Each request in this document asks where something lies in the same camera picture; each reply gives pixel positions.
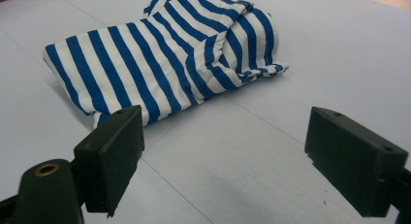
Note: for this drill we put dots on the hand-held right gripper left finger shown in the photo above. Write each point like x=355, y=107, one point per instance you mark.
x=108, y=159

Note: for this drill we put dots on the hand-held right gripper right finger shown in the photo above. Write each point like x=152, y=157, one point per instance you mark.
x=352, y=162

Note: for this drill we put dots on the blue white striped cloth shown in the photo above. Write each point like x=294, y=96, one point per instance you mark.
x=155, y=62

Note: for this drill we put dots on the white table sheet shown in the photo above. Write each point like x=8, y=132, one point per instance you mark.
x=245, y=153

